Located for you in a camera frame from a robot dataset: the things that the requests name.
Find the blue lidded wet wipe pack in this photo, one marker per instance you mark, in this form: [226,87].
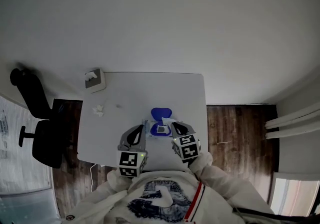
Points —
[160,122]

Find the grey tissue box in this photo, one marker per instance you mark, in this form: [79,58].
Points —
[94,81]

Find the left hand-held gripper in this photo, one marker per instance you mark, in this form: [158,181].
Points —
[131,159]

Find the window with white blind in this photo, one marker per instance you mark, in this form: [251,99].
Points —
[22,158]

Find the white wet wipe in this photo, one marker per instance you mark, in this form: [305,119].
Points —
[168,119]

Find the person's right forearm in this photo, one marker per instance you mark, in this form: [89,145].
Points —
[215,175]

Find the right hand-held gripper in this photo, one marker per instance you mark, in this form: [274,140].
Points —
[187,149]

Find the white framed door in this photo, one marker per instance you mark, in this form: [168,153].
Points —
[295,196]

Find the crumpled white tissue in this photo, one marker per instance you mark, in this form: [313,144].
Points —
[98,110]

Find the person's white printed sweatshirt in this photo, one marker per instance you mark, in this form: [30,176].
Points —
[162,198]

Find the black office chair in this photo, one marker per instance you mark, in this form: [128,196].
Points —
[42,127]

